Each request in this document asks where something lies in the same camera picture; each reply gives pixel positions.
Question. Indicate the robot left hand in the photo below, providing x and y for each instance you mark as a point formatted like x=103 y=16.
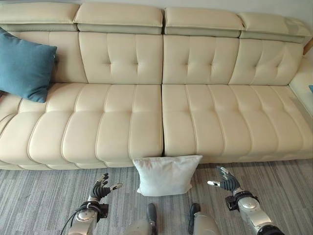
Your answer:
x=100 y=188

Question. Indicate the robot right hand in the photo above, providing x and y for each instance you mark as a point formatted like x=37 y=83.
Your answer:
x=227 y=181

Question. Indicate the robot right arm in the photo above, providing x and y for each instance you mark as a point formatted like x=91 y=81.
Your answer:
x=254 y=213

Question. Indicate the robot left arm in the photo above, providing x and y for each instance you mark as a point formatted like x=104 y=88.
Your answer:
x=84 y=215

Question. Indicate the cream leather sofa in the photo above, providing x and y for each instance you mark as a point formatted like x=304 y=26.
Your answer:
x=146 y=117

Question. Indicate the robot right leg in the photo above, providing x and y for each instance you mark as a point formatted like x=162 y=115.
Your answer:
x=201 y=222

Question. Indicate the robot leg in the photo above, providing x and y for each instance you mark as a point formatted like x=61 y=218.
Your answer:
x=201 y=222
x=143 y=222

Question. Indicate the robot left leg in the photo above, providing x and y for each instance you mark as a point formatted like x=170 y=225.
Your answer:
x=143 y=222

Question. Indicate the white cushion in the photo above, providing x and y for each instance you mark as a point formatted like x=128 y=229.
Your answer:
x=166 y=175

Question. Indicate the blue cushion corner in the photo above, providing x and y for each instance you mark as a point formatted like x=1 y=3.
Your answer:
x=311 y=88

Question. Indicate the teal blue cushion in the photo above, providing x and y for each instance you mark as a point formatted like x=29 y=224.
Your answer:
x=22 y=66

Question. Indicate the wooden side panel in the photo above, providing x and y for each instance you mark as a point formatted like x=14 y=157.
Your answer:
x=307 y=46

